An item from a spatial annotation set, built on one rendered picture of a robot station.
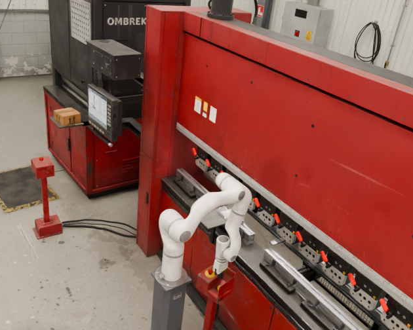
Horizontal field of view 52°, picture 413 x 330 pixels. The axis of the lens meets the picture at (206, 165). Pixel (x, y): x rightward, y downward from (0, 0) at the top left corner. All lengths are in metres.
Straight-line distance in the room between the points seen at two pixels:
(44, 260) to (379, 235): 3.05
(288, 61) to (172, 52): 1.20
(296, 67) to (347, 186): 0.70
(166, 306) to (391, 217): 1.35
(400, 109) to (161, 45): 1.91
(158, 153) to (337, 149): 1.81
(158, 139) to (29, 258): 1.69
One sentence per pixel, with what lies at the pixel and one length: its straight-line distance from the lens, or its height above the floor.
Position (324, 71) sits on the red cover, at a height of 2.26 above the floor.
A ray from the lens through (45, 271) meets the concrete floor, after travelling 4.20.
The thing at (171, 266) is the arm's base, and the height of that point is 1.12.
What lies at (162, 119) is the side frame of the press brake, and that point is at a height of 1.44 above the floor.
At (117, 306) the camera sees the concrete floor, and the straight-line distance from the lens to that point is 3.83.
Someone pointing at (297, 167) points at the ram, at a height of 1.67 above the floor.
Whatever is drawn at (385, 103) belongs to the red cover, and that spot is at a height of 2.22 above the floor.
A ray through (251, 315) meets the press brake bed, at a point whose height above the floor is 0.52.
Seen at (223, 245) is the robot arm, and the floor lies 1.14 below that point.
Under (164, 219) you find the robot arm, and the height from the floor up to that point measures 1.40.
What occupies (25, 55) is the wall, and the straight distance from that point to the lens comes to 9.32.
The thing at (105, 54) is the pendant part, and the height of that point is 1.92.
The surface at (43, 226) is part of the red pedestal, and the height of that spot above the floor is 0.12.
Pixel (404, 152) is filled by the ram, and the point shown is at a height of 2.04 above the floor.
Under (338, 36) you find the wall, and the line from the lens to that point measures 7.56.
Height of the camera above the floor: 2.77
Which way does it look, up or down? 27 degrees down
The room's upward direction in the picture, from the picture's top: 7 degrees clockwise
